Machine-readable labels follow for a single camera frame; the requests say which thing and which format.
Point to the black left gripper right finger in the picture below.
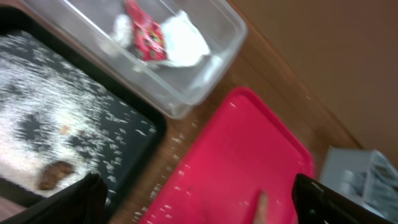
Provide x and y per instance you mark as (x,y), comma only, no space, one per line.
(316,204)

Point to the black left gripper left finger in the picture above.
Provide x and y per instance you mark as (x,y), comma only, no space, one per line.
(81,203)

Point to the dark brown food scrap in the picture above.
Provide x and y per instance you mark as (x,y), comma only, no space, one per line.
(53,173)

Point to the red foil snack wrapper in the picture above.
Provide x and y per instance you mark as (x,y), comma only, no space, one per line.
(148,37)

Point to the white paper napkin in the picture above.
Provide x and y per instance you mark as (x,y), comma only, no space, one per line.
(185,45)

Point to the grey dishwasher rack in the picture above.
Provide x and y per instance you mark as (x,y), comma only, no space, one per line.
(365,177)

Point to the black food waste tray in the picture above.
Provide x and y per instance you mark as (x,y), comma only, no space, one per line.
(14,19)

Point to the clear plastic waste bin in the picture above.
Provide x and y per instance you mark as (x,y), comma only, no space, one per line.
(173,91)

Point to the small tan food crumb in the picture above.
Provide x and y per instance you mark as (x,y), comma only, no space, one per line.
(64,130)

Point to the scattered white rice grains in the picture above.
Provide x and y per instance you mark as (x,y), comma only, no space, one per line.
(41,92)

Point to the red plastic serving tray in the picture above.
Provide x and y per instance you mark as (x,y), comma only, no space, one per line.
(245,149)

